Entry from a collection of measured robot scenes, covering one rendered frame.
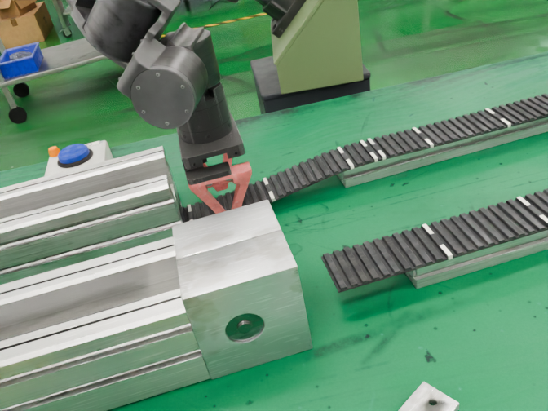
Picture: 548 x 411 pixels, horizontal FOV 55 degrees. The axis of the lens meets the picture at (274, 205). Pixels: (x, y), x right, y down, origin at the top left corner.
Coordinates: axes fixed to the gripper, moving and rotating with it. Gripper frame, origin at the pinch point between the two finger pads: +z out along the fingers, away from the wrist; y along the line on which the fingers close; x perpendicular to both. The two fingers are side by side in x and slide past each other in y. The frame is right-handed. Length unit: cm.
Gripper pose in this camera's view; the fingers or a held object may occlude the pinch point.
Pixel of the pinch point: (225, 200)
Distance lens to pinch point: 63.4
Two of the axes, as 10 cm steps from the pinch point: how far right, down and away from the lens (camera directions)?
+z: 1.7, 8.2, 5.5
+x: 9.6, -2.6, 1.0
